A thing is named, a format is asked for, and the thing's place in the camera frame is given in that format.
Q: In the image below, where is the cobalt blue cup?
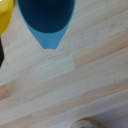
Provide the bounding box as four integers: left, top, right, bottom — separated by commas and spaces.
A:
17, 0, 77, 51

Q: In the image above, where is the small grey round object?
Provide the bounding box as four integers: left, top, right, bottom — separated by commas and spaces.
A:
69, 117, 102, 128

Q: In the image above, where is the yellow bowl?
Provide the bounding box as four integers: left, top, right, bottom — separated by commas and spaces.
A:
0, 0, 15, 36

